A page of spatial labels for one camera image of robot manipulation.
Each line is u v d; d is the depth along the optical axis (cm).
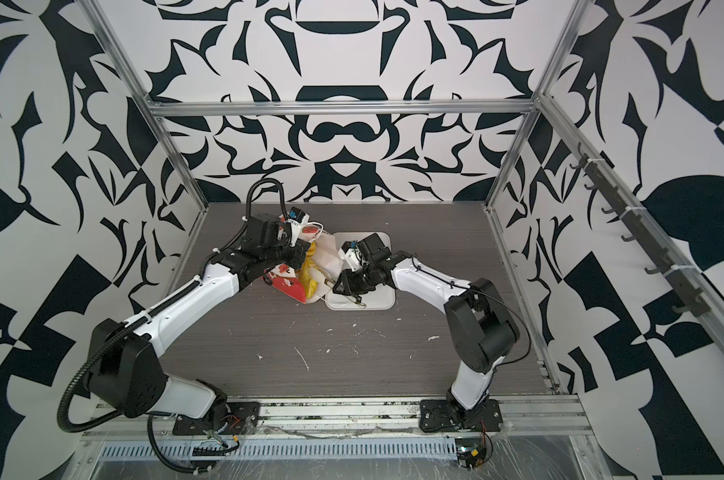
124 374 42
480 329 47
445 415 74
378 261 70
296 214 73
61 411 36
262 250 64
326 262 99
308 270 93
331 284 87
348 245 83
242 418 73
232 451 70
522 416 76
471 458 71
